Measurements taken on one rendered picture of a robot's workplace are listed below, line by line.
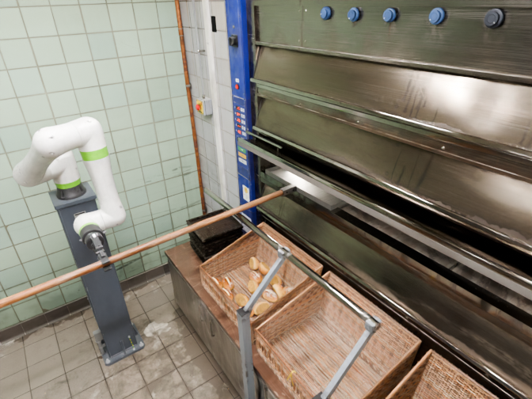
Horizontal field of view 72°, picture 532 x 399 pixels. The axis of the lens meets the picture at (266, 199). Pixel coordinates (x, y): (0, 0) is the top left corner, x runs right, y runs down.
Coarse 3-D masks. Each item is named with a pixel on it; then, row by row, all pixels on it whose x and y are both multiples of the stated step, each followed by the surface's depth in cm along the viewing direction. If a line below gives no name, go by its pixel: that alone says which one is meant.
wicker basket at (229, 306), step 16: (240, 240) 227; (256, 240) 236; (288, 240) 215; (224, 256) 225; (240, 256) 233; (256, 256) 241; (304, 256) 205; (208, 272) 222; (224, 272) 230; (240, 272) 231; (288, 272) 217; (320, 272) 195; (208, 288) 215; (240, 288) 218; (272, 288) 218; (304, 288) 192; (224, 304) 201; (272, 304) 183; (256, 320) 179
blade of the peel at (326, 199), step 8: (272, 168) 221; (280, 168) 224; (272, 176) 214; (280, 176) 215; (288, 176) 214; (296, 176) 214; (288, 184) 203; (296, 184) 204; (304, 184) 204; (312, 184) 203; (304, 192) 193; (312, 192) 196; (320, 192) 195; (328, 192) 195; (320, 200) 184; (328, 200) 188; (336, 200) 187; (328, 208) 181
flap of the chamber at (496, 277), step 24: (240, 144) 202; (264, 144) 201; (288, 168) 171; (312, 168) 172; (336, 192) 149; (360, 192) 149; (384, 192) 152; (384, 216) 131; (408, 216) 133; (432, 216) 134; (432, 240) 118; (456, 240) 119; (480, 240) 121; (480, 264) 107; (504, 264) 108; (528, 264) 109
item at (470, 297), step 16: (320, 208) 185; (336, 208) 181; (352, 224) 169; (368, 224) 168; (368, 240) 163; (384, 240) 157; (400, 256) 151; (416, 256) 147; (432, 272) 140; (448, 272) 138; (448, 288) 136; (464, 288) 131; (480, 288) 130; (480, 304) 127; (496, 304) 124; (512, 304) 124; (512, 320) 119; (528, 320) 118; (528, 336) 117
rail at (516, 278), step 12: (252, 144) 193; (276, 156) 177; (300, 168) 165; (324, 180) 153; (348, 192) 143; (372, 204) 135; (396, 216) 127; (420, 228) 121; (444, 240) 114; (456, 252) 112; (468, 252) 109; (492, 264) 104; (504, 276) 102; (516, 276) 99; (528, 288) 97
